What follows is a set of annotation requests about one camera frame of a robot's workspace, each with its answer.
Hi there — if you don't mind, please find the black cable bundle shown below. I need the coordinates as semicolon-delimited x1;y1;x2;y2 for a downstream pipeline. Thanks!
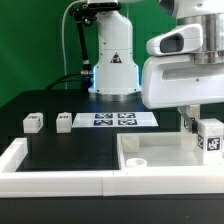
45;6;93;92

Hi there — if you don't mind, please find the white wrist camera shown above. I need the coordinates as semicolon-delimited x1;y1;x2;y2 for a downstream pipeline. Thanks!
146;24;203;56

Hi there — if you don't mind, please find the white marker sheet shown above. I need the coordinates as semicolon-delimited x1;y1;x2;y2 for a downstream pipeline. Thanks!
72;112;158;128

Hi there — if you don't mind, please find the white U-shaped fence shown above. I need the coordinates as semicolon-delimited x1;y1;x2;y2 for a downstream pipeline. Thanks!
0;138;224;198

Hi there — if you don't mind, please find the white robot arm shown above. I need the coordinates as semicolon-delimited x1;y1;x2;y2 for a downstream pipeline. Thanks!
69;0;224;117

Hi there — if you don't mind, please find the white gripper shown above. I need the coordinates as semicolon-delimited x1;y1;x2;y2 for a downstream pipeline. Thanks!
142;55;224;134

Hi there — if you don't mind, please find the white square tabletop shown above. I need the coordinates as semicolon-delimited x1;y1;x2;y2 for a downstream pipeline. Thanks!
117;132;224;168

